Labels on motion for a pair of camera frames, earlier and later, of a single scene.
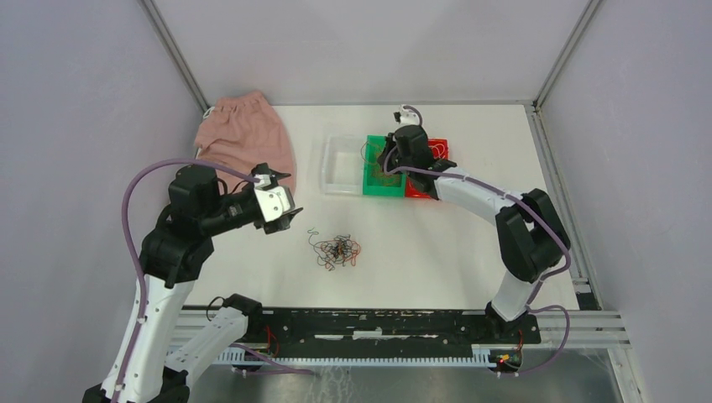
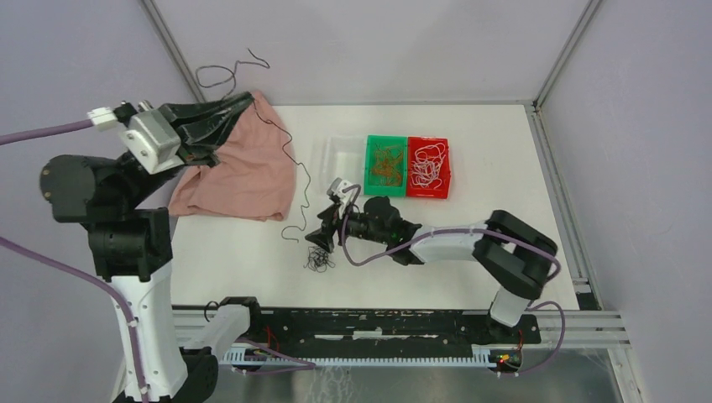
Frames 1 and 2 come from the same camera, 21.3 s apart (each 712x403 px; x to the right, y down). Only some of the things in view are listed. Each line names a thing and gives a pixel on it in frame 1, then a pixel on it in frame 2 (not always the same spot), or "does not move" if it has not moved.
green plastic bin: (375, 181) does not move
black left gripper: (285, 221) → (205, 123)
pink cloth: (242, 131) does not move
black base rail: (501, 342) does not move
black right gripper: (390, 143) → (332, 215)
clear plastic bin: (342, 164) does not move
